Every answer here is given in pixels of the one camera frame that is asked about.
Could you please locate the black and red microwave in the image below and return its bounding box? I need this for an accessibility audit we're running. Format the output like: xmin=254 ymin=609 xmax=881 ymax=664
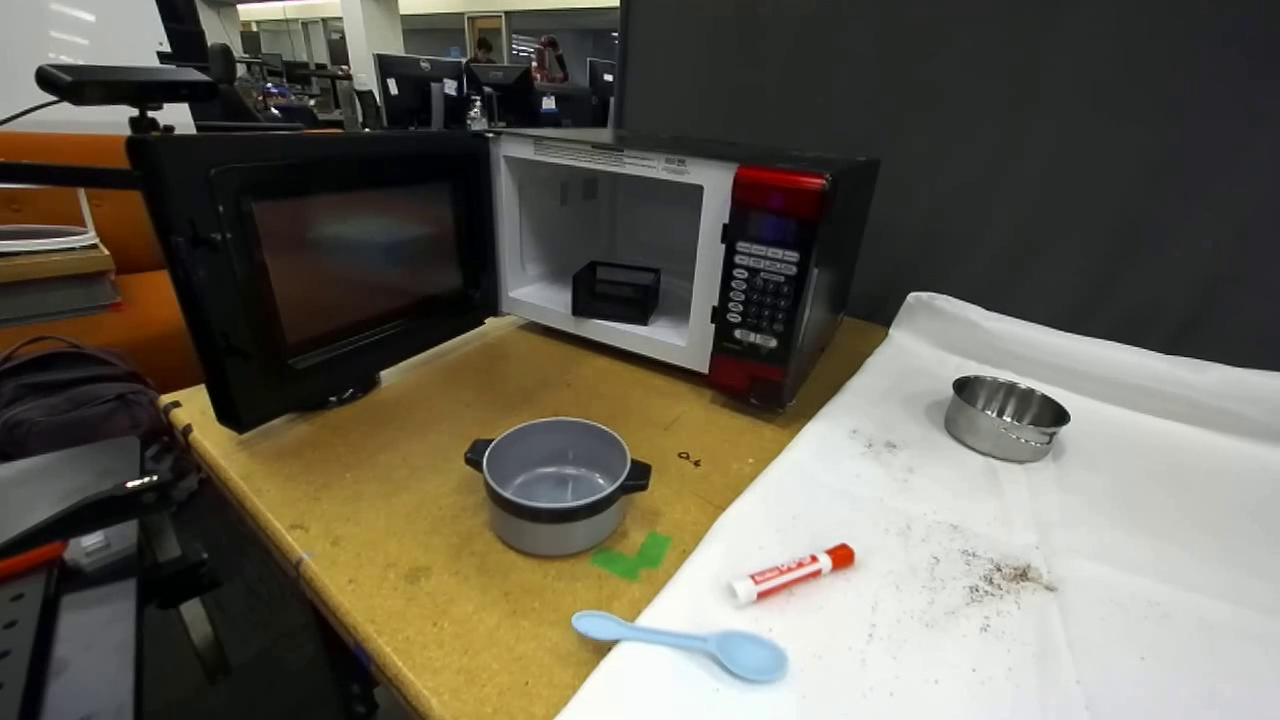
xmin=128 ymin=126 xmax=882 ymax=435

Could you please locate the black microwave door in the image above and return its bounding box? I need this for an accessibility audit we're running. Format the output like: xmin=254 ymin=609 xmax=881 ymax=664
xmin=128 ymin=130 xmax=499 ymax=435

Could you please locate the black mesh basket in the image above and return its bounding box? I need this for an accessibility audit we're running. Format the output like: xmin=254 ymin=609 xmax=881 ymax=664
xmin=571 ymin=260 xmax=662 ymax=327

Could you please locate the green tape mark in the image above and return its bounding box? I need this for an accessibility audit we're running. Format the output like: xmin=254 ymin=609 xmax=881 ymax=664
xmin=590 ymin=530 xmax=673 ymax=582

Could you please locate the red and white marker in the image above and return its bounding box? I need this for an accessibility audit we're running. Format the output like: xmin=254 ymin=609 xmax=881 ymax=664
xmin=729 ymin=543 xmax=857 ymax=607

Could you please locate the light blue plastic spoon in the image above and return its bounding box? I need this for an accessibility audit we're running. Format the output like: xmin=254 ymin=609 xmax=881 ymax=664
xmin=571 ymin=610 xmax=790 ymax=685

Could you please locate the row of monitors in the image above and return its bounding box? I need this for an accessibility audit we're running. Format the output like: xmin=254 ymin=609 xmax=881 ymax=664
xmin=373 ymin=52 xmax=618 ymax=131

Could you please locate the small steel bowl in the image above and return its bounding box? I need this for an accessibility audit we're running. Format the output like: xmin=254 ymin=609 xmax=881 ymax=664
xmin=943 ymin=374 xmax=1072 ymax=464

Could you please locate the dark grey partition panel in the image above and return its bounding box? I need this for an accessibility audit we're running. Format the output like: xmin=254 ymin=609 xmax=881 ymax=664
xmin=613 ymin=0 xmax=1280 ymax=372

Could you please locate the white cloth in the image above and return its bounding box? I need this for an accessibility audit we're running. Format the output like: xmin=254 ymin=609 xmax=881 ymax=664
xmin=556 ymin=291 xmax=1280 ymax=720

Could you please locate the orange sofa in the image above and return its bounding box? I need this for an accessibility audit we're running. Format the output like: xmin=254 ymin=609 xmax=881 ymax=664
xmin=0 ymin=131 xmax=207 ymax=395

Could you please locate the dark backpack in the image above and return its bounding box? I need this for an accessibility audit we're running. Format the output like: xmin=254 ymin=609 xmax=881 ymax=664
xmin=0 ymin=336 xmax=181 ymax=463

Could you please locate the stack of books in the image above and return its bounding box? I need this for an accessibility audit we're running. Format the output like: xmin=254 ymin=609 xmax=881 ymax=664
xmin=0 ymin=186 xmax=123 ymax=327

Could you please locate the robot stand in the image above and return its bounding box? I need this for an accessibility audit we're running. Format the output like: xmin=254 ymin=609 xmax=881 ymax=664
xmin=0 ymin=436 xmax=381 ymax=720

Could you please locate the grey pot with black handles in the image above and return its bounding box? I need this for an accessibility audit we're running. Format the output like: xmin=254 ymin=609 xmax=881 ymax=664
xmin=463 ymin=417 xmax=653 ymax=558

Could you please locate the camera on mount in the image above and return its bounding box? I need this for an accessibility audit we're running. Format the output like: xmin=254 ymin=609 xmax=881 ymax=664
xmin=0 ymin=62 xmax=220 ymax=191

